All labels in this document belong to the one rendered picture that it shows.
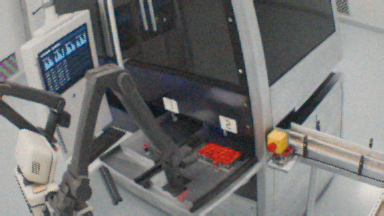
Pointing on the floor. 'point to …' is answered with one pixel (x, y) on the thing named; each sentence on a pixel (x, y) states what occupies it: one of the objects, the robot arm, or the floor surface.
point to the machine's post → (253, 49)
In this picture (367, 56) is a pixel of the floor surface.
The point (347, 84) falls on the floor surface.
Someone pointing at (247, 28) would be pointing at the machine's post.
